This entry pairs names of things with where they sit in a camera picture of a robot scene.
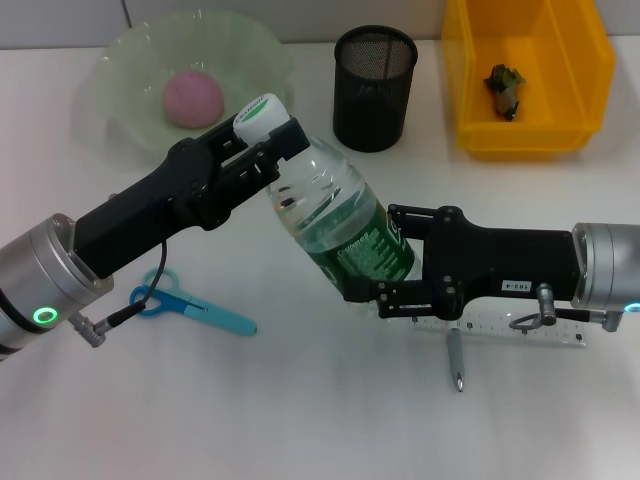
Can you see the pink peach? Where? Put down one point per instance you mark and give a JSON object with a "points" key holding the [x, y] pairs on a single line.
{"points": [[192, 97]]}

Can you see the blue scissors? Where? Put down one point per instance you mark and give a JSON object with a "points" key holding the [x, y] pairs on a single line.
{"points": [[220, 317]]}

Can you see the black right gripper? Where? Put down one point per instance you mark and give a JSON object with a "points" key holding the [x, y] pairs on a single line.
{"points": [[500, 260]]}

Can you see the silver pen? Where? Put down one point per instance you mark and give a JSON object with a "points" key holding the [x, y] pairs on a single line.
{"points": [[456, 360]]}

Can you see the clear bottle green label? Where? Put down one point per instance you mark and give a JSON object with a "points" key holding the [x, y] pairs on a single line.
{"points": [[340, 220]]}

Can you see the green plastic wrapper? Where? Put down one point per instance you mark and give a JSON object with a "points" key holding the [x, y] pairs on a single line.
{"points": [[505, 85]]}

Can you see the translucent green fruit plate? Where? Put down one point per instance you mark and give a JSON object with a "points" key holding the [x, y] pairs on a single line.
{"points": [[240, 65]]}

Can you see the clear plastic ruler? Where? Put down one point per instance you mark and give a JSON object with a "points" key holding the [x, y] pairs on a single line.
{"points": [[500, 330]]}

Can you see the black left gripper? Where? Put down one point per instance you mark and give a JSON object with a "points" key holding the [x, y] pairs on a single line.
{"points": [[150, 200]]}

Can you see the black mesh pen holder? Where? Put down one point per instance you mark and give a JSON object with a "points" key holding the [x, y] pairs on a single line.
{"points": [[372, 100]]}

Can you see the yellow plastic bin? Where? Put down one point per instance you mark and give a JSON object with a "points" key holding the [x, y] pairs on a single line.
{"points": [[560, 100]]}

